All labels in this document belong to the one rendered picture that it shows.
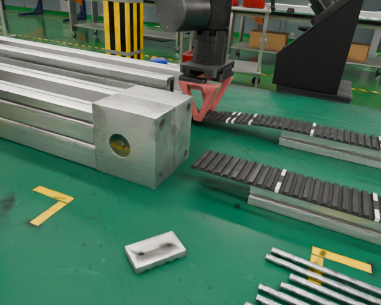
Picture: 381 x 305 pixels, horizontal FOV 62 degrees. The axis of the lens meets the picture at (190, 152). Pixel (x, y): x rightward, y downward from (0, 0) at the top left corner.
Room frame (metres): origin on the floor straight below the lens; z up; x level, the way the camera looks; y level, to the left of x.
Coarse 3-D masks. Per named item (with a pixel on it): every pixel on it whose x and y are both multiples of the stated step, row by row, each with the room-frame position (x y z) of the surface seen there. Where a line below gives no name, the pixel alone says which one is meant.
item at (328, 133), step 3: (324, 126) 0.50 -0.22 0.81; (327, 126) 0.50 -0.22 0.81; (324, 129) 0.49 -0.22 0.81; (327, 129) 0.49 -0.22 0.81; (330, 129) 0.49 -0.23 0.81; (333, 129) 0.49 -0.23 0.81; (324, 132) 0.47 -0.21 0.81; (327, 132) 0.47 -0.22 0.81; (330, 132) 0.48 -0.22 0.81; (333, 132) 0.48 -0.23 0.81; (324, 135) 0.46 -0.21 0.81; (327, 135) 0.47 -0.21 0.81; (330, 135) 0.46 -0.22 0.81; (333, 135) 0.46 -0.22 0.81; (324, 138) 0.46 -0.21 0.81; (327, 138) 0.45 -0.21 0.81; (330, 138) 0.45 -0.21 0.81; (333, 138) 0.45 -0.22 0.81
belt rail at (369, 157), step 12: (288, 132) 0.48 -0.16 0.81; (288, 144) 0.48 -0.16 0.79; (300, 144) 0.47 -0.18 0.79; (312, 144) 0.47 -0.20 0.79; (324, 144) 0.46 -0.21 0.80; (336, 144) 0.45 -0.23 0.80; (348, 144) 0.45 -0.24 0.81; (336, 156) 0.45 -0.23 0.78; (348, 156) 0.44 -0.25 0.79; (360, 156) 0.44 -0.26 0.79; (372, 156) 0.44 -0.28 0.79
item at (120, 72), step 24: (0, 48) 0.70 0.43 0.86; (24, 48) 0.70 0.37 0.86; (48, 48) 0.74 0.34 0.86; (72, 48) 0.74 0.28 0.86; (48, 72) 0.64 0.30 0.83; (72, 72) 0.62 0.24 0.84; (96, 72) 0.60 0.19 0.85; (120, 72) 0.57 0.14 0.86; (144, 72) 0.57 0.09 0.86; (168, 72) 0.62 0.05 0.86
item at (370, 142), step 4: (364, 136) 0.47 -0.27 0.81; (368, 136) 0.47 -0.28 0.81; (372, 136) 0.47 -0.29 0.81; (364, 140) 0.46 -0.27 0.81; (368, 140) 0.45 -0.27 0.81; (372, 140) 0.45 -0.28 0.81; (376, 140) 0.46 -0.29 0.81; (364, 144) 0.44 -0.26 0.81; (368, 144) 0.44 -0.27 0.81; (372, 144) 0.44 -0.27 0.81; (376, 144) 0.44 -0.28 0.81; (368, 148) 0.43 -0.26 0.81; (372, 148) 0.43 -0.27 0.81; (376, 148) 0.43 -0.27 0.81
